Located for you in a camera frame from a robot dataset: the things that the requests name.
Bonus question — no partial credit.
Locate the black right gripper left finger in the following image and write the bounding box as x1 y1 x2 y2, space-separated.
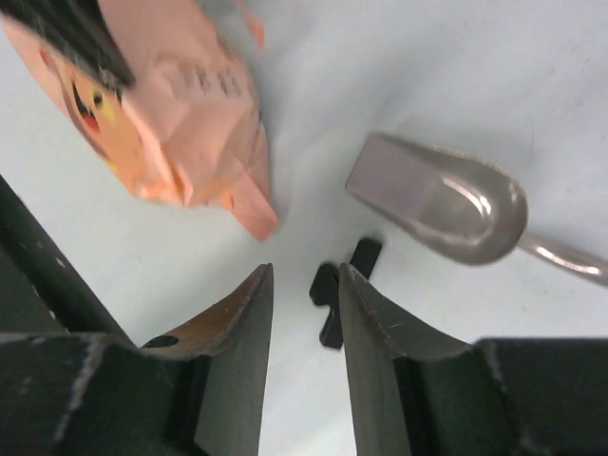
1 264 274 455

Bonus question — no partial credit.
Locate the pink cat litter bag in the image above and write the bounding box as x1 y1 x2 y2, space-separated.
1 1 278 240

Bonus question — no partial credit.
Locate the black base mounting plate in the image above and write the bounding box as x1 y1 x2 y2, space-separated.
1 180 130 341

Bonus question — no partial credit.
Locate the silver metal scoop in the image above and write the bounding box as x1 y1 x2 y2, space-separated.
345 133 607 287

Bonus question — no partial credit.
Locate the black bag sealing clip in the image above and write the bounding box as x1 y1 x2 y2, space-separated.
309 237 384 351

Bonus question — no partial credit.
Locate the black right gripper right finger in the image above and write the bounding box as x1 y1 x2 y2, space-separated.
339 265 607 455

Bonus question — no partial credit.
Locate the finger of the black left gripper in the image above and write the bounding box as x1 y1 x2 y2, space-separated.
1 0 136 88

